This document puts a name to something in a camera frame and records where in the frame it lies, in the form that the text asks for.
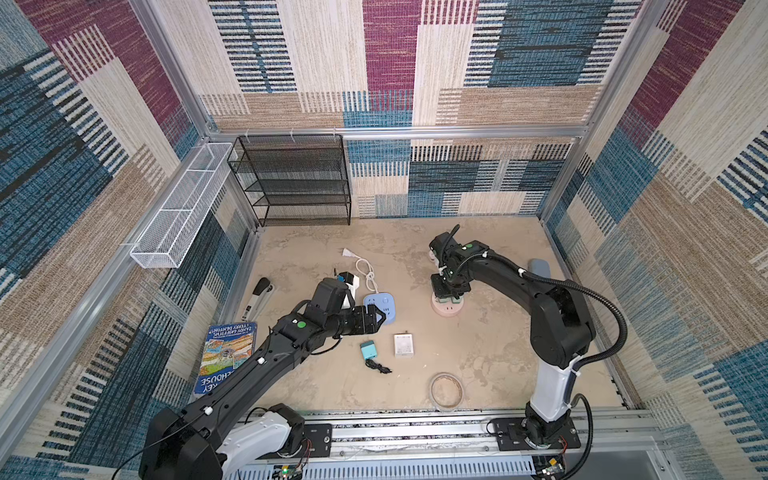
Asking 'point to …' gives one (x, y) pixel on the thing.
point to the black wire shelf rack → (294, 180)
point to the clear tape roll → (446, 391)
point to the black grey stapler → (260, 295)
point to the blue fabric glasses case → (539, 266)
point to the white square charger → (403, 345)
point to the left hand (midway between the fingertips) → (376, 314)
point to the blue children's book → (225, 347)
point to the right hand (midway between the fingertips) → (445, 296)
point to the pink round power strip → (446, 309)
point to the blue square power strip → (385, 302)
